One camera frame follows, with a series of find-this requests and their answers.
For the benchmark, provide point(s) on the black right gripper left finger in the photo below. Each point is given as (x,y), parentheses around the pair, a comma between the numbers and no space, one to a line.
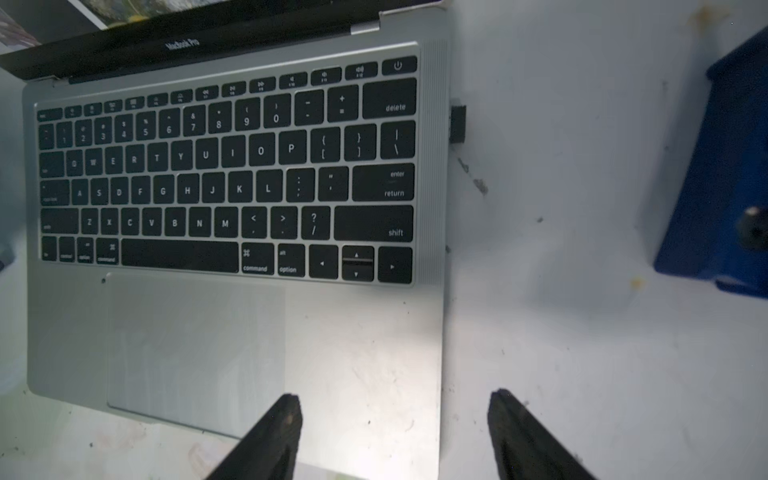
(269,450)

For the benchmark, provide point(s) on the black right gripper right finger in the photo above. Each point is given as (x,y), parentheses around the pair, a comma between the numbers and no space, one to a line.
(523,448)

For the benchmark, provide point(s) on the black usb mouse receiver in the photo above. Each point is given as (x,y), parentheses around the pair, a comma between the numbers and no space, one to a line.
(458,120)

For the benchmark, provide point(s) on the silver open laptop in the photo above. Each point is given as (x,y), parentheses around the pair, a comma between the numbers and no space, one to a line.
(232,201)

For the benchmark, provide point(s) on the blue plastic clip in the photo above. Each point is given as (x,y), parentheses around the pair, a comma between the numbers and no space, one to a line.
(718,228)

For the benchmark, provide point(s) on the floral table mat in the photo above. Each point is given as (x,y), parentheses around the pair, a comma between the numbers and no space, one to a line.
(582,119)

